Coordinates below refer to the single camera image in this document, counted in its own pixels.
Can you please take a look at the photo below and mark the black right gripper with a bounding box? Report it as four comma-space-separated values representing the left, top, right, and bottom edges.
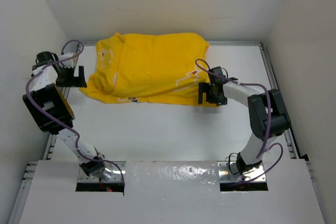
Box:
199, 82, 227, 106

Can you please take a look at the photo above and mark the yellow pillowcase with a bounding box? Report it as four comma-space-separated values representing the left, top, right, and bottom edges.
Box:
80, 33, 209, 106

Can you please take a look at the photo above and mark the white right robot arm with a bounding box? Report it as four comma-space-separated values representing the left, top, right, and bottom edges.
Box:
198, 67, 291, 175

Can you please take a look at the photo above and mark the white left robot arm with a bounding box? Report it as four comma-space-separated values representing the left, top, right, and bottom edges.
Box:
23, 51, 106, 178

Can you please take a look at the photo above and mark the white front cover board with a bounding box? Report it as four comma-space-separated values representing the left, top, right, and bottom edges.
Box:
20, 159, 324, 223

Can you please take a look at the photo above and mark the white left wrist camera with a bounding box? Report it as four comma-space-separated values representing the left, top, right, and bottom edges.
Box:
59, 53, 76, 68

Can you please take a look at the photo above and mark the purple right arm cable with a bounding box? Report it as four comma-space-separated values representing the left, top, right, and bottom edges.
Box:
195, 58, 284, 183

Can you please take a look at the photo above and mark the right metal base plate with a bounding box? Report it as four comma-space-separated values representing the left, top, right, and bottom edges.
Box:
217, 161, 267, 184

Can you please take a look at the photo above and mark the metal base plate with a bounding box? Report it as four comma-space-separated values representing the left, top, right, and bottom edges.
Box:
78, 162, 126, 183
217, 161, 267, 184

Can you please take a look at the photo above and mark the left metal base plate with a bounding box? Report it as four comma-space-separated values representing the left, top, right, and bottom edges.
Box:
78, 162, 126, 183

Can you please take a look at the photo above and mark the aluminium table frame rail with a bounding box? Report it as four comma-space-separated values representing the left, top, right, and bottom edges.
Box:
7, 40, 313, 224

